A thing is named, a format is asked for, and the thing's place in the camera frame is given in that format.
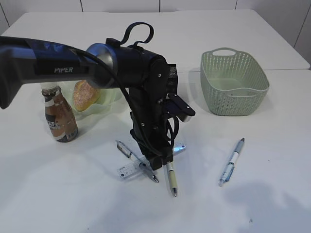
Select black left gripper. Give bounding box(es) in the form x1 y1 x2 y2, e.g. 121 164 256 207
126 54 179 170

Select green plastic woven basket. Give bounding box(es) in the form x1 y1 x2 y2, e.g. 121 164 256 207
200 48 270 117

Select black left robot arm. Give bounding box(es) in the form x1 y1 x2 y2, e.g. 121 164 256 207
0 36 178 170

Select green wavy glass plate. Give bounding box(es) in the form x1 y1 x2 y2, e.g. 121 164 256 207
59 81 121 119

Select clear plastic ruler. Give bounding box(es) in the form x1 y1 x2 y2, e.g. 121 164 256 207
116 143 187 182

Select black mesh pen holder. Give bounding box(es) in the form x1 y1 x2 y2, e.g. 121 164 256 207
166 64 178 94

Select brown plastic drink bottle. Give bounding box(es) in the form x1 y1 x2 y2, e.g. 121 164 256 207
40 82 78 143

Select light blue click pen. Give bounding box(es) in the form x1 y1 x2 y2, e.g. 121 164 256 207
218 138 245 187

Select sugared bread loaf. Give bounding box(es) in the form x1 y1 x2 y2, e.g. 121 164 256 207
72 80 101 112

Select cream white click pen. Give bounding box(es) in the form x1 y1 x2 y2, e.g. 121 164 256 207
165 162 178 198

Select white grey click pen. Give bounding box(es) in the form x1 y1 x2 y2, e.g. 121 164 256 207
115 139 160 183

